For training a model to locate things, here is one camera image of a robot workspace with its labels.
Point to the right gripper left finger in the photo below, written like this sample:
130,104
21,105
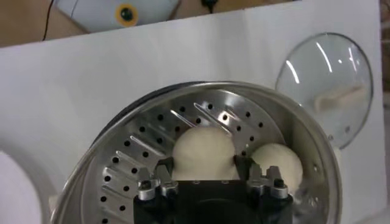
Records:
164,179

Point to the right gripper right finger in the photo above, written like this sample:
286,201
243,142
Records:
254,179

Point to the white steamed baozi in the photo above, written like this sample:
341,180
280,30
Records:
280,164
204,149

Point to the steel perforated steamer basket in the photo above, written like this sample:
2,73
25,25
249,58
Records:
146,146

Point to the stainless steel steamer pot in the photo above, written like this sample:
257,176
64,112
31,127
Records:
143,99

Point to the white round plate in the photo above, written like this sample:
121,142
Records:
15,191

